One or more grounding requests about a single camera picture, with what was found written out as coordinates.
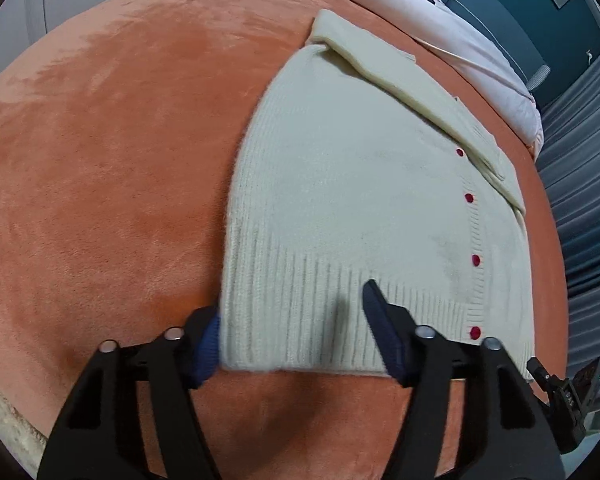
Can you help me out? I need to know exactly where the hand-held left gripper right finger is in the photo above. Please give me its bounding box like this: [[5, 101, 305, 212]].
[[361, 280, 566, 480]]

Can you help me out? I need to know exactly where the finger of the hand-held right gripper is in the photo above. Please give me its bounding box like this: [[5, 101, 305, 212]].
[[526, 357, 552, 386]]

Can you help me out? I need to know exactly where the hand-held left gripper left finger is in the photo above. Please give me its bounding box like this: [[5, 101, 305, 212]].
[[37, 305, 226, 480]]

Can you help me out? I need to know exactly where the cream knit cardigan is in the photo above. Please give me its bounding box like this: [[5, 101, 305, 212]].
[[219, 8, 535, 377]]

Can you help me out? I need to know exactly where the grey curtain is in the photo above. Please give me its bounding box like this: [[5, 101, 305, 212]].
[[535, 42, 600, 431]]

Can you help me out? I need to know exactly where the orange plush blanket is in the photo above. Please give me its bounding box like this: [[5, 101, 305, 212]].
[[0, 0, 568, 480]]

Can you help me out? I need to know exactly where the cream shaggy rug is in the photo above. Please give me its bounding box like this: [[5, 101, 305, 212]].
[[0, 375, 48, 466]]

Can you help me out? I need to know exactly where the grey mesh chair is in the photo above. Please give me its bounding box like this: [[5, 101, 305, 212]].
[[527, 66, 551, 92]]

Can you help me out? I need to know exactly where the pale pink duvet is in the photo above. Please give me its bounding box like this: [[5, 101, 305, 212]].
[[220, 0, 545, 148]]

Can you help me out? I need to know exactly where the teal upholstered headboard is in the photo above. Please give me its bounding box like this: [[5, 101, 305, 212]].
[[395, 0, 600, 111]]

